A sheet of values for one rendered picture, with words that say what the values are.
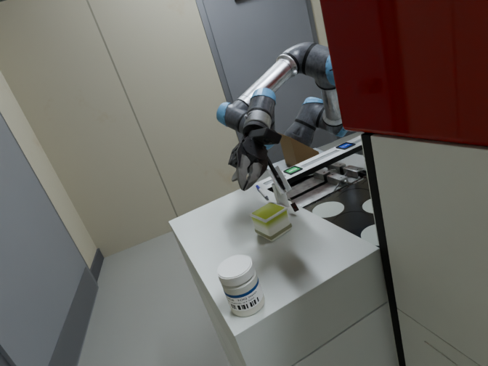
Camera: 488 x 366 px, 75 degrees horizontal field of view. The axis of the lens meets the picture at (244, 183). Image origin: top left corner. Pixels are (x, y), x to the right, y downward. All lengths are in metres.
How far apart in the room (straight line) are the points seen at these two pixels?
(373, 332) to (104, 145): 2.79
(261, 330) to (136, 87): 2.72
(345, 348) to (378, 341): 0.10
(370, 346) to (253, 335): 0.33
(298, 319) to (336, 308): 0.09
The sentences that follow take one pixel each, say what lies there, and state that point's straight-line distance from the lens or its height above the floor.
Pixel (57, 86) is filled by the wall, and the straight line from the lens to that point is 3.23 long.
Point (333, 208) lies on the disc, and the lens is 1.05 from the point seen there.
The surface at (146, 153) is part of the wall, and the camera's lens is 3.20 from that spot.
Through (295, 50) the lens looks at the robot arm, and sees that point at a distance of 1.29.
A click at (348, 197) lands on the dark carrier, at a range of 1.11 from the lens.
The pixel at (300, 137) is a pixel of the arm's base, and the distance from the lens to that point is 1.61.
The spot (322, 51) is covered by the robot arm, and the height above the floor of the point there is 1.34.
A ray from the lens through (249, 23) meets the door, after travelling 4.17.
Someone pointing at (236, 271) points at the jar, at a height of 1.06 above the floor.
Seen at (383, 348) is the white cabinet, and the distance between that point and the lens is 0.92.
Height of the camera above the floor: 1.41
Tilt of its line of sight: 21 degrees down
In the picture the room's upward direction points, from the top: 18 degrees counter-clockwise
